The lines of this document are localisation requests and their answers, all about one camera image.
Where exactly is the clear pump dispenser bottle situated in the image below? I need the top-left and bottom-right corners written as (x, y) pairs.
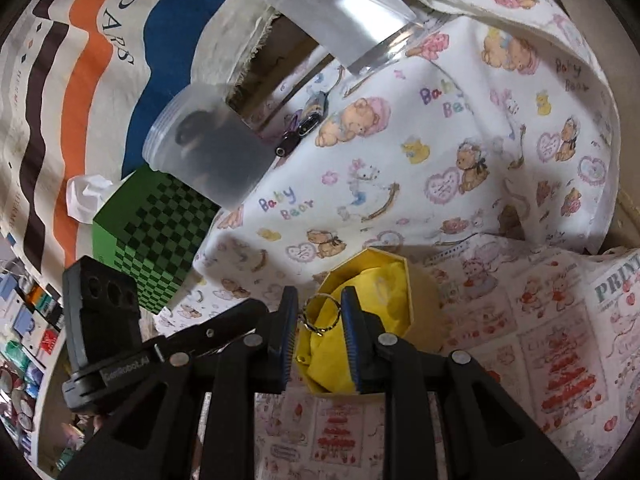
top-left (266, 0), bottom-right (420, 75)

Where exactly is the striped Paris fabric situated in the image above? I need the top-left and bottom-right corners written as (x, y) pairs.
top-left (1, 0), bottom-right (274, 286)

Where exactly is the yellow octagonal jewelry box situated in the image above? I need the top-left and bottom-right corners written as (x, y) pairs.
top-left (295, 246), bottom-right (444, 399)

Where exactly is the white crumpled tissue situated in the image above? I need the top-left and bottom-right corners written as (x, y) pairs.
top-left (65, 174), bottom-right (116, 224)

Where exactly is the silver keyring charm jewelry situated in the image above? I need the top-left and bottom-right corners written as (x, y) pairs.
top-left (299, 292), bottom-right (342, 337)

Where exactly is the purple black pen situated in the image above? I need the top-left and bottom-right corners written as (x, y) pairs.
top-left (274, 91), bottom-right (328, 158)

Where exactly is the baby bear print cloth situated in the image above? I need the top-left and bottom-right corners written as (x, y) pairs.
top-left (158, 0), bottom-right (639, 479)

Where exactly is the frosted plastic cup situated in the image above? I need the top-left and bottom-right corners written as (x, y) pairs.
top-left (142, 82), bottom-right (276, 210)

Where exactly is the green black checkered box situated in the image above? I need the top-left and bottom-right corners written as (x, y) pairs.
top-left (92, 165), bottom-right (219, 314)

